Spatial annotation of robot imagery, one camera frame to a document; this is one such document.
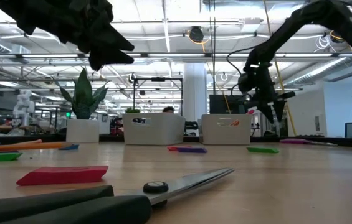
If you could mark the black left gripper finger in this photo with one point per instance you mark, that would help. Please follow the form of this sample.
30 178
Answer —
113 40
107 60

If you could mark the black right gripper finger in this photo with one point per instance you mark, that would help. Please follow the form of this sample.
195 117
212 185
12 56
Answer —
279 109
267 112

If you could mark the purple scissors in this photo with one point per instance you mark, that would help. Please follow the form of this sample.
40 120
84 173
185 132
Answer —
294 141

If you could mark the purple eraser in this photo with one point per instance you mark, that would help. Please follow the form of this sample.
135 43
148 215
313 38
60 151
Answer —
192 150

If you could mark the blue eraser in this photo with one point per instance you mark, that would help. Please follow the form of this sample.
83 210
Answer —
69 147

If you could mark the orange eraser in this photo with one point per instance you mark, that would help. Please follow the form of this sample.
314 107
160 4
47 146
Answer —
174 148

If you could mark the red eraser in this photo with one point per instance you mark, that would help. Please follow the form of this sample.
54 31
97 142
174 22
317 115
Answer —
63 175

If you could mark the black and red scissors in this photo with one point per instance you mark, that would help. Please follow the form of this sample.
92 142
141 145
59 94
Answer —
69 208

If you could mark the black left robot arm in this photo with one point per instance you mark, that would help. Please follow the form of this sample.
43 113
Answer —
13 12

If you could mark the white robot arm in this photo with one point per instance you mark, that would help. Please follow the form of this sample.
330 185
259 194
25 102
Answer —
23 107

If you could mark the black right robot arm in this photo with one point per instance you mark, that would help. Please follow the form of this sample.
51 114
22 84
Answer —
288 28

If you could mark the grey plastic bin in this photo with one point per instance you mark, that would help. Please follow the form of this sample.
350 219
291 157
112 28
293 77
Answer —
225 135
154 130

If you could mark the small green plant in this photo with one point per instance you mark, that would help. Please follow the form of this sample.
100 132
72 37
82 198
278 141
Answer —
131 110

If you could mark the green plant in white pot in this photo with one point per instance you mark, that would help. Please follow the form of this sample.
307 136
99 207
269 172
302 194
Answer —
82 130

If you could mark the person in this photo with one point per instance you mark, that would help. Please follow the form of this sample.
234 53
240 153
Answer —
168 109

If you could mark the black camera stand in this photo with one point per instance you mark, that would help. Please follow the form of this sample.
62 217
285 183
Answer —
158 79

